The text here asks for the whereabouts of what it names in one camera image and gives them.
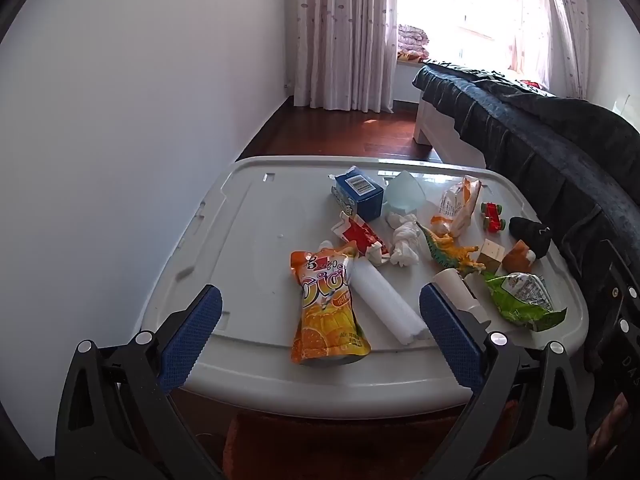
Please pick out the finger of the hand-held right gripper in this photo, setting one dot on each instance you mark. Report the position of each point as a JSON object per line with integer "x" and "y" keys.
{"x": 620, "y": 270}

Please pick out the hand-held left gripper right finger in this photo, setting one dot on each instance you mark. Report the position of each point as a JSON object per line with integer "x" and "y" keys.
{"x": 450, "y": 335}

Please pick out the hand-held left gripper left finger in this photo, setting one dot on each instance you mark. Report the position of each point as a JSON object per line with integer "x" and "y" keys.
{"x": 192, "y": 340}

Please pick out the small white bottle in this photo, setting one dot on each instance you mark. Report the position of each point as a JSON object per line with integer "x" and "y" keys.
{"x": 450, "y": 280}

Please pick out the white plastic tube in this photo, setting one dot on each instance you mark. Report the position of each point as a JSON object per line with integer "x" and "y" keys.
{"x": 385, "y": 305}

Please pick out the green snack bag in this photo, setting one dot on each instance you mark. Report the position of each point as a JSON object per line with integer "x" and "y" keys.
{"x": 520, "y": 300}

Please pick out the green and yellow toy dinosaur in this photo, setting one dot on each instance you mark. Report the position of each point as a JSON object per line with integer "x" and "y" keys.
{"x": 445, "y": 255}

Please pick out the white tissue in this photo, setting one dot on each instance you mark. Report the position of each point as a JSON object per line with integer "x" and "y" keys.
{"x": 405, "y": 240}

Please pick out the orange juice pouch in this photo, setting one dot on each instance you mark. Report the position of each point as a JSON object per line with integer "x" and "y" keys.
{"x": 325, "y": 320}

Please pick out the orange and white snack bag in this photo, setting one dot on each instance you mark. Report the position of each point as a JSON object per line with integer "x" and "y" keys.
{"x": 457, "y": 202}

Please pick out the red and white wrapper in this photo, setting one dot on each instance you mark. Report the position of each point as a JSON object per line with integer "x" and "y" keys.
{"x": 362, "y": 234}

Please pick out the pale blue plastic piece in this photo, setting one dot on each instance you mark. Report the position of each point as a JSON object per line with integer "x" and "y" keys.
{"x": 404, "y": 192}

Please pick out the blue drink carton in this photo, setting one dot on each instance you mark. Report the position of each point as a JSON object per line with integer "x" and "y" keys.
{"x": 357, "y": 197}

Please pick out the red bin liner bag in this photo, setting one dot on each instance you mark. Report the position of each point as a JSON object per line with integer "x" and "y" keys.
{"x": 325, "y": 445}

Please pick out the person's right hand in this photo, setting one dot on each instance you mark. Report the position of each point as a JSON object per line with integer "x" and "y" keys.
{"x": 607, "y": 435}

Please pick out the small beige box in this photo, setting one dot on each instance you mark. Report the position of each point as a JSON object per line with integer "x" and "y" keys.
{"x": 490, "y": 252}

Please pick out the black plush toy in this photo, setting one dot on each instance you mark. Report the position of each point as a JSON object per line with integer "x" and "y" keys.
{"x": 530, "y": 232}

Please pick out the orange plush toy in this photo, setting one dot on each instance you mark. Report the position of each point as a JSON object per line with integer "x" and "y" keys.
{"x": 517, "y": 260}

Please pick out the white plastic bin lid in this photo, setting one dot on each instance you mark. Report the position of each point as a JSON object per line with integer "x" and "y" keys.
{"x": 260, "y": 240}

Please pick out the red and green toy car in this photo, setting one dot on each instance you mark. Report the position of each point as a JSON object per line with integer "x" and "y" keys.
{"x": 492, "y": 216}

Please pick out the dark grey blanket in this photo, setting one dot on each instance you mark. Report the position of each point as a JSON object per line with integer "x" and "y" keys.
{"x": 540, "y": 135}

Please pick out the red cloth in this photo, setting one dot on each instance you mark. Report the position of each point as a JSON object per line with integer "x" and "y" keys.
{"x": 530, "y": 83}

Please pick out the sheer pink curtain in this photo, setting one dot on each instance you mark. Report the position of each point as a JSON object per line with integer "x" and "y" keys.
{"x": 565, "y": 25}

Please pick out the folded quilts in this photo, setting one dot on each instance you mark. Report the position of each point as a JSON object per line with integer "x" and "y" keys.
{"x": 412, "y": 40}

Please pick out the pink dotted curtain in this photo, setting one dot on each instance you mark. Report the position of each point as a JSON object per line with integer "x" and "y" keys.
{"x": 345, "y": 35}

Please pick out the white bed frame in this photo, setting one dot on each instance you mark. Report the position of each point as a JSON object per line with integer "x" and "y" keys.
{"x": 430, "y": 125}

